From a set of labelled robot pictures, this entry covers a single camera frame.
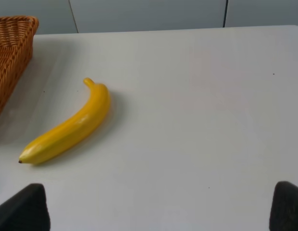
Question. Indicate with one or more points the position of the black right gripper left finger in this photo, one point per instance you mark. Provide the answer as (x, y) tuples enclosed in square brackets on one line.
[(26, 211)]

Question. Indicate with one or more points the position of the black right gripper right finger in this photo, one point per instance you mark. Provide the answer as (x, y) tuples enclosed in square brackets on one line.
[(284, 210)]

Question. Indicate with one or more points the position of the brown wicker basket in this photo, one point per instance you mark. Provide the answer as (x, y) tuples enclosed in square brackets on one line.
[(16, 50)]

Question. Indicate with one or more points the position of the yellow banana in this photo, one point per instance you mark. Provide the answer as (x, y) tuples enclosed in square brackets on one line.
[(72, 131)]

